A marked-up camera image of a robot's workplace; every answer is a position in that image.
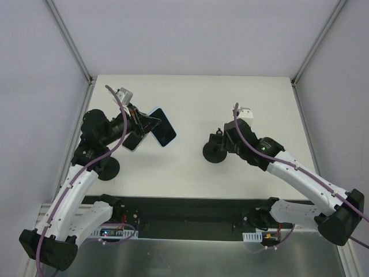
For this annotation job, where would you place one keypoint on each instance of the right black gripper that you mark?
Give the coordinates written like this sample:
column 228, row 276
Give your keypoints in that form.
column 226, row 137

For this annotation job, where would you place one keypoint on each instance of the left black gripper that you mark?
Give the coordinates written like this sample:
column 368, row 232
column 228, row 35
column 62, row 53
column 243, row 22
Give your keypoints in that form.
column 136, row 121

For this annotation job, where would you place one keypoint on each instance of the black phone stand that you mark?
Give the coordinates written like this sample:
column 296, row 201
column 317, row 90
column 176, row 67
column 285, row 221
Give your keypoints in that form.
column 110, row 171
column 212, row 150

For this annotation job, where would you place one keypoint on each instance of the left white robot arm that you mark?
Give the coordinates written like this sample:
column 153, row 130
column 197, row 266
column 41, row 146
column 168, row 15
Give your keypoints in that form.
column 56, row 239

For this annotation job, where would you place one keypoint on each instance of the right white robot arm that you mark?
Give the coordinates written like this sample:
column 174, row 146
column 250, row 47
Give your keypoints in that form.
column 334, row 212

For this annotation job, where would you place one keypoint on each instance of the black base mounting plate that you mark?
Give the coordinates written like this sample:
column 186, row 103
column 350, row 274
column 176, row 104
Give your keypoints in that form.
column 184, row 218

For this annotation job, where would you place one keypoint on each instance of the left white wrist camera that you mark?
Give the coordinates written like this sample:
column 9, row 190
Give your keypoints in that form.
column 124, row 96

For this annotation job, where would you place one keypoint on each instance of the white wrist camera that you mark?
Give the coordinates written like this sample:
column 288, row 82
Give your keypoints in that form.
column 124, row 96
column 242, row 114

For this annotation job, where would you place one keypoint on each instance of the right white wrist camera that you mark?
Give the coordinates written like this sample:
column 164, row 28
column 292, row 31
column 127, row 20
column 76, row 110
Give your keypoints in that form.
column 242, row 114

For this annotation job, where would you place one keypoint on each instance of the right aluminium frame post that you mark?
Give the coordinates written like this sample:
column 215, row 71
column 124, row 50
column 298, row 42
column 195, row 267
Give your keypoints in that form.
column 322, row 34

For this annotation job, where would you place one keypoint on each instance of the aluminium frame post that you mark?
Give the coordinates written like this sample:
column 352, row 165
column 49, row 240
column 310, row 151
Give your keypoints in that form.
column 322, row 34
column 69, row 41

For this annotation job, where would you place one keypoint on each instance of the right white cable duct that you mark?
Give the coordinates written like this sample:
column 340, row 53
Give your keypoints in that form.
column 257, row 237

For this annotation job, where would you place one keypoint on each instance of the white cable duct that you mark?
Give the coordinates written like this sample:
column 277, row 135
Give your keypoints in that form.
column 109, row 232
column 257, row 237

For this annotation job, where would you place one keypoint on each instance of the left white cable duct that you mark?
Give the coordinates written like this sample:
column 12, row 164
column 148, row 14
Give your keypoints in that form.
column 109, row 232

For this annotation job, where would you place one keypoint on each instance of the left aluminium frame post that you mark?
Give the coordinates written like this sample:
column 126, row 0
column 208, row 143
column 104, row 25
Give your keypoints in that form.
column 69, row 41

